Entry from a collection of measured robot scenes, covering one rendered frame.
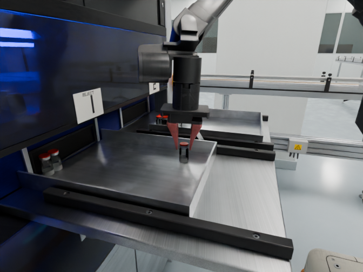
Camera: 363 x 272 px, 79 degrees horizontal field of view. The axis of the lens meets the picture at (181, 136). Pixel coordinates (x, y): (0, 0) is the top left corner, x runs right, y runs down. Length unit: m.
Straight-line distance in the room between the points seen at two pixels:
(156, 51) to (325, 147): 1.55
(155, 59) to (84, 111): 0.19
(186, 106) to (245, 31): 1.83
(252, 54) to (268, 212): 1.92
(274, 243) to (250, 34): 2.03
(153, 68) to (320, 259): 1.09
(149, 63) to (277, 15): 1.89
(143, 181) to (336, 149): 1.57
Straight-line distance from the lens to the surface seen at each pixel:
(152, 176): 0.48
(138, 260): 0.95
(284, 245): 0.34
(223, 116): 0.89
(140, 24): 0.73
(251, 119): 0.89
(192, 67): 0.45
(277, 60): 2.24
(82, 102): 0.50
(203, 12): 0.53
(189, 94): 0.45
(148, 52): 0.46
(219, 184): 0.46
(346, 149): 1.88
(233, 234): 0.33
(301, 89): 1.67
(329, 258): 1.28
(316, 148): 1.84
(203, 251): 0.33
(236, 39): 2.24
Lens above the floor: 1.13
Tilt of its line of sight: 21 degrees down
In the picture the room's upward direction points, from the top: straight up
